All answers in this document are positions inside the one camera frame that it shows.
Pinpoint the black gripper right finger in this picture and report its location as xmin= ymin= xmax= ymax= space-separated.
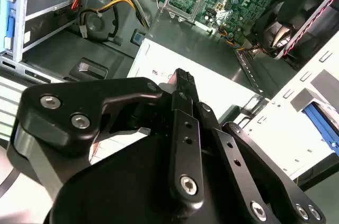
xmin=196 ymin=102 xmax=328 ymax=224

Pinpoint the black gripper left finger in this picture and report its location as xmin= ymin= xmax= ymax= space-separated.
xmin=6 ymin=68 xmax=206 ymax=210

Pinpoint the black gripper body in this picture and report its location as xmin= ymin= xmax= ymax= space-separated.
xmin=49 ymin=133 xmax=251 ymax=224

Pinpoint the hard disk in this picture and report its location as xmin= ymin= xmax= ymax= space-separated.
xmin=303 ymin=102 xmax=339 ymax=153

